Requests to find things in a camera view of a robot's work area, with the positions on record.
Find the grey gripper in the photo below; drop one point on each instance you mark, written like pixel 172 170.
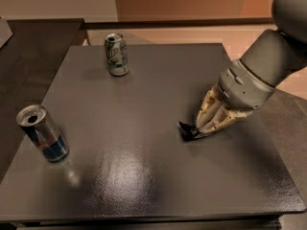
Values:
pixel 244 84

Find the black rxbar chocolate bar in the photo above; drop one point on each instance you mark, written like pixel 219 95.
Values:
pixel 189 132

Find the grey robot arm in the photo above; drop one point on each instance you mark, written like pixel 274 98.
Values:
pixel 277 53

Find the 7up soda can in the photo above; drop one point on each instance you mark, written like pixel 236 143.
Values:
pixel 116 55

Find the red bull can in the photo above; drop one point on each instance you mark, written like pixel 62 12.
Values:
pixel 39 126

